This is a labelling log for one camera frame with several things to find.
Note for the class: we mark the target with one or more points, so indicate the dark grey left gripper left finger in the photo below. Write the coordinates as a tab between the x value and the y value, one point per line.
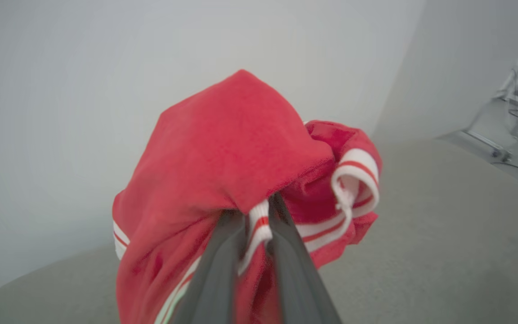
216	279

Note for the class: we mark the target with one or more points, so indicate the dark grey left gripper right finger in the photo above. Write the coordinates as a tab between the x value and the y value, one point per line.
297	279

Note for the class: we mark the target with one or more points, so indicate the red jersey with white trim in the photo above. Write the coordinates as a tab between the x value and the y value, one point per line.
223	144

